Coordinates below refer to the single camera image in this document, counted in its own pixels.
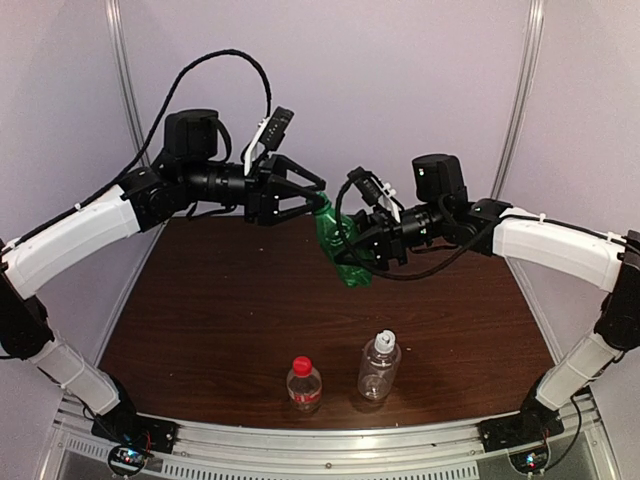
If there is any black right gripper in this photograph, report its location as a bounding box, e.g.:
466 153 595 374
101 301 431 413
328 199 449 271

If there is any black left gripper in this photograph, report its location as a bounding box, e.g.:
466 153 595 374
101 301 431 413
182 152 326 225

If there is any clear bottle red label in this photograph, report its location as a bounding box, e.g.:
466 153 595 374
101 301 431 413
286 365 323 413

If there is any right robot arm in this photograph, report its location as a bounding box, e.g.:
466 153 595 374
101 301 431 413
335 154 639 442

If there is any circuit board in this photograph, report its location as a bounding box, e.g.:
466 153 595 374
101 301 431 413
509 446 550 475
107 445 150 476

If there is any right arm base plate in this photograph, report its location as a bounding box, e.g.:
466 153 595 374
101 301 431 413
478 412 564 452

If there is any red bottle cap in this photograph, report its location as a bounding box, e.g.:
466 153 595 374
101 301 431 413
292 356 313 377

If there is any green plastic bottle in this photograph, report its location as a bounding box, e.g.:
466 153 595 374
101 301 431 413
313 192 373 288

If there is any left rear aluminium post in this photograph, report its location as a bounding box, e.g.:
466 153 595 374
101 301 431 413
105 0 145 153

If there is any left black sleeved cable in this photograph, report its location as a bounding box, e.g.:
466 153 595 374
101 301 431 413
9 48 274 246

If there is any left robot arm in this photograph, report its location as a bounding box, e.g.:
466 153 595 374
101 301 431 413
1 107 325 444

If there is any aluminium post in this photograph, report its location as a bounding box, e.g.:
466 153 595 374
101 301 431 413
105 0 145 153
490 0 546 199

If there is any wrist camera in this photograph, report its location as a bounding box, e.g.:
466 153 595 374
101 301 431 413
347 167 404 223
241 106 295 177

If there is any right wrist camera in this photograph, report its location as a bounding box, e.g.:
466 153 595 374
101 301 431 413
347 167 404 223

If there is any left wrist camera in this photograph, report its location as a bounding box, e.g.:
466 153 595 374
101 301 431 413
241 106 295 177

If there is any left circuit board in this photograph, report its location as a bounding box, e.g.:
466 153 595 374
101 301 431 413
107 445 150 476

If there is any right rear aluminium post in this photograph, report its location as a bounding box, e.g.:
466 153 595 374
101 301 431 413
490 0 546 199

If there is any clear bottle white cap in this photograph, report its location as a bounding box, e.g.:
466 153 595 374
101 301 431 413
357 329 402 401

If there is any right circuit board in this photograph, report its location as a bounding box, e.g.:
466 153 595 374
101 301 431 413
509 446 550 475

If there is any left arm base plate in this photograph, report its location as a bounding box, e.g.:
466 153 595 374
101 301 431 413
91 414 178 454

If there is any front aluminium frame rail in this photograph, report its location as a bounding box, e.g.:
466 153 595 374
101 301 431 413
35 393 621 479

